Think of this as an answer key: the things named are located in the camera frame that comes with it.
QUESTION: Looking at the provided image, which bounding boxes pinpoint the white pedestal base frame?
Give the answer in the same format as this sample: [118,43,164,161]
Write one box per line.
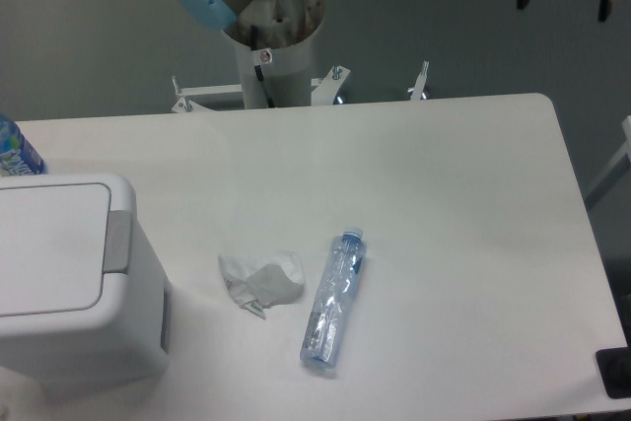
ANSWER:
[171,60,430,113]

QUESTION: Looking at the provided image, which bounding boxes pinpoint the white trash can lid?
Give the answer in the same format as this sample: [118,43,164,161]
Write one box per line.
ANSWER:
[1,176,136,317]

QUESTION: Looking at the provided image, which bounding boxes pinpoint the black cable on pedestal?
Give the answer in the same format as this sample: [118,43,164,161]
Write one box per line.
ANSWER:
[248,24,275,109]

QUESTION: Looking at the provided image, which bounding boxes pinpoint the clear empty plastic bottle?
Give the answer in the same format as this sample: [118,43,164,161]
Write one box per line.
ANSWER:
[300,227,367,372]

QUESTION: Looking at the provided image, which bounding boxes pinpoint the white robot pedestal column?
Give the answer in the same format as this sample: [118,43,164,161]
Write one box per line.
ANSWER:
[225,0,324,109]

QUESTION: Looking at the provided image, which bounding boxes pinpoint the black clamp at table edge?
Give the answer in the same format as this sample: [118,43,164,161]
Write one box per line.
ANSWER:
[596,347,630,399]

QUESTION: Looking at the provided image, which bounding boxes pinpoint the blue labelled drink bottle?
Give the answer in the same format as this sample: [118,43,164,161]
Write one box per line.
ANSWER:
[1,114,47,176]

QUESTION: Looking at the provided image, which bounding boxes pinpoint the white frame at right edge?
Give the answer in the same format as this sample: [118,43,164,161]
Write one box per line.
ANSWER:
[584,116,630,211]

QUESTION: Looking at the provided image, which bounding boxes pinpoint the white plastic trash can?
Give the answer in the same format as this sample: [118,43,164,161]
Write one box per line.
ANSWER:
[1,174,173,386]

